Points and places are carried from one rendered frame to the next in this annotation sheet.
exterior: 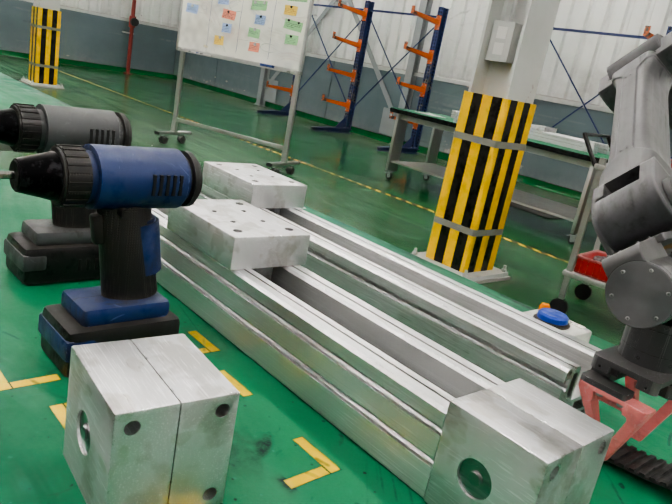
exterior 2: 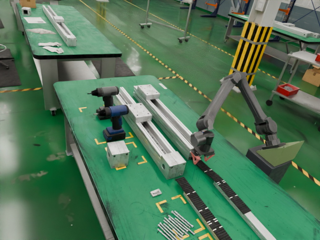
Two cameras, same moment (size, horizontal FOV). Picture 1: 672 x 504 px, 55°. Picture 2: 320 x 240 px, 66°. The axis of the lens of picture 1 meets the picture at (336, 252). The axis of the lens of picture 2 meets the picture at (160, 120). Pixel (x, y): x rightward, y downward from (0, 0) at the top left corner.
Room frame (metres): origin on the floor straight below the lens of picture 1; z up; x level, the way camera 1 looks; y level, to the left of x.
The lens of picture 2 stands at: (-0.53, -0.24, 1.71)
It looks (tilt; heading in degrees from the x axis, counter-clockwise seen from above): 32 degrees down; 10
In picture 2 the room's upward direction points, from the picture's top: 10 degrees clockwise
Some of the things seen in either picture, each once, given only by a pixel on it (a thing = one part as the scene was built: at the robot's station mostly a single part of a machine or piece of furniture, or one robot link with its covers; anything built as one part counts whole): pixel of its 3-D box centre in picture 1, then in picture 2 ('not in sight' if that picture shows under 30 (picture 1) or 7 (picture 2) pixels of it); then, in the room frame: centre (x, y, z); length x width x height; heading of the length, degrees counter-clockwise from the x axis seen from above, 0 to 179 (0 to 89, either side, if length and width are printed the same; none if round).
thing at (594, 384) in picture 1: (620, 412); (198, 157); (0.57, -0.30, 0.84); 0.07 x 0.07 x 0.09; 44
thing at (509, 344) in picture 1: (338, 267); (163, 116); (0.91, -0.01, 0.82); 0.80 x 0.10 x 0.09; 44
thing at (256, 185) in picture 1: (252, 191); (147, 93); (1.10, 0.16, 0.87); 0.16 x 0.11 x 0.07; 44
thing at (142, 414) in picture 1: (162, 421); (119, 154); (0.43, 0.10, 0.83); 0.11 x 0.10 x 0.10; 129
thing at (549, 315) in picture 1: (552, 319); not in sight; (0.80, -0.30, 0.84); 0.04 x 0.04 x 0.02
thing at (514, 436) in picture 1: (525, 462); (174, 164); (0.47, -0.19, 0.83); 0.12 x 0.09 x 0.10; 134
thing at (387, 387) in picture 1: (229, 277); (137, 120); (0.78, 0.13, 0.82); 0.80 x 0.10 x 0.09; 44
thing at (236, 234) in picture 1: (234, 241); (138, 114); (0.78, 0.13, 0.87); 0.16 x 0.11 x 0.07; 44
